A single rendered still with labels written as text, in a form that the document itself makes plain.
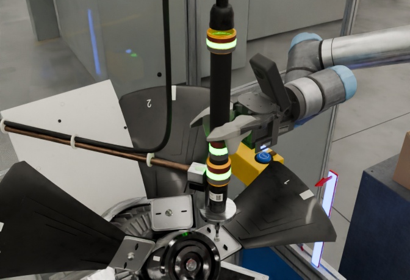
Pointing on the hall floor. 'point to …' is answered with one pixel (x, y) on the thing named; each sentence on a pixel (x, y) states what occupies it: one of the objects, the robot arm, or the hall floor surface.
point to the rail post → (237, 258)
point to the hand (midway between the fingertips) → (204, 125)
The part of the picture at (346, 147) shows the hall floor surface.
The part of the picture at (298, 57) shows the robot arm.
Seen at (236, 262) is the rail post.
